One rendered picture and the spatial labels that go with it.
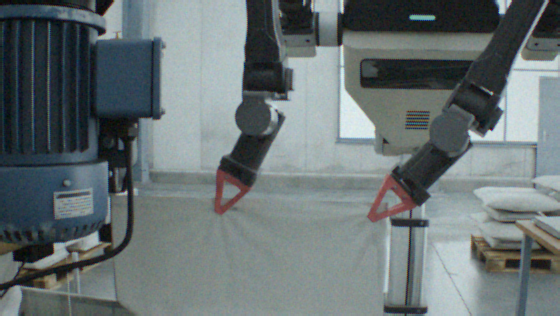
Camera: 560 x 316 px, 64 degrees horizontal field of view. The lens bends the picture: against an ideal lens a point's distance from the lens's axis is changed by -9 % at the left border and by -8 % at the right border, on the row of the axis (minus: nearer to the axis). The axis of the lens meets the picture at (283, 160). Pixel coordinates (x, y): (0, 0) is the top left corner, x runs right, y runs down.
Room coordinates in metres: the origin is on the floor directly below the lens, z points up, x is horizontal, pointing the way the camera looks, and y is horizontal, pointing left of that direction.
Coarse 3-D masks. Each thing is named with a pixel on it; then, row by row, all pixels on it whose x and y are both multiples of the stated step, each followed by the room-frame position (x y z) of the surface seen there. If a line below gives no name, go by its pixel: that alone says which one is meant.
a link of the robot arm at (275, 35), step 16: (256, 0) 0.76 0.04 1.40; (272, 0) 0.76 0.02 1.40; (256, 16) 0.77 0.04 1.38; (272, 16) 0.77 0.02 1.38; (256, 32) 0.78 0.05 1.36; (272, 32) 0.78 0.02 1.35; (256, 48) 0.79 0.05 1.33; (272, 48) 0.78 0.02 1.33; (256, 64) 0.82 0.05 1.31; (272, 64) 0.81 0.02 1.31; (256, 80) 0.81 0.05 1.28; (272, 80) 0.80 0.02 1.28
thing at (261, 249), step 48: (144, 240) 0.85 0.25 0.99; (192, 240) 0.83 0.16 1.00; (240, 240) 0.83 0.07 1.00; (288, 240) 0.81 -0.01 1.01; (336, 240) 0.79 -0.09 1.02; (384, 240) 0.77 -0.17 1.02; (144, 288) 0.85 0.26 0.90; (192, 288) 0.83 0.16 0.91; (240, 288) 0.83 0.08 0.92; (288, 288) 0.81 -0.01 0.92; (336, 288) 0.79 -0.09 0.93; (384, 288) 0.77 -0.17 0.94
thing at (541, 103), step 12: (540, 84) 8.10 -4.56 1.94; (552, 84) 8.07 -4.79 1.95; (540, 96) 8.10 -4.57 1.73; (552, 96) 8.07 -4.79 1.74; (540, 108) 8.10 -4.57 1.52; (552, 108) 8.07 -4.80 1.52; (540, 120) 8.10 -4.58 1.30; (552, 120) 8.07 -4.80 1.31; (540, 132) 8.10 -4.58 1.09; (552, 132) 8.07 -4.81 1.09; (540, 144) 8.10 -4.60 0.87; (552, 144) 8.07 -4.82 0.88; (540, 156) 8.10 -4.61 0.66; (552, 156) 8.07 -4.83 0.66; (540, 168) 8.10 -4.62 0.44; (552, 168) 8.07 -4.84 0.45; (552, 192) 8.06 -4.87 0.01
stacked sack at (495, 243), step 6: (486, 240) 3.99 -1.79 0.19; (492, 240) 3.85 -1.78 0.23; (498, 240) 3.80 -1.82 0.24; (504, 240) 3.78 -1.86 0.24; (492, 246) 3.76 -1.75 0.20; (498, 246) 3.95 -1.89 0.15; (504, 246) 3.74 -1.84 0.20; (510, 246) 3.95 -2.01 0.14; (516, 246) 3.72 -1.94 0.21; (534, 246) 3.69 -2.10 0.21
